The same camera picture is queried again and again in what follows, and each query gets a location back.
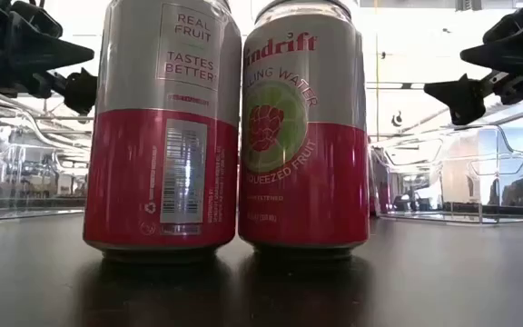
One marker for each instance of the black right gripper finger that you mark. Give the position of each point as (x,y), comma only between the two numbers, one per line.
(463,100)
(516,50)

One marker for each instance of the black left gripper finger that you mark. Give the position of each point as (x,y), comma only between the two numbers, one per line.
(82,91)
(43,50)

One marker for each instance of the Spindrift raspberry lime can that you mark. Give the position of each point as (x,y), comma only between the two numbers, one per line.
(161,136)
(307,159)

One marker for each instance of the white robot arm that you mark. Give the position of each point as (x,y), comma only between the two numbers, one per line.
(2,141)

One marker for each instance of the black hanging hook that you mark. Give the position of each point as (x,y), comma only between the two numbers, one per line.
(397,120)

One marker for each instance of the clear plastic bin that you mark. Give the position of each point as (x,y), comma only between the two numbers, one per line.
(25,181)
(470,195)

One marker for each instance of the overhead light rail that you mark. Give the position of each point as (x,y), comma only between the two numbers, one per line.
(393,86)

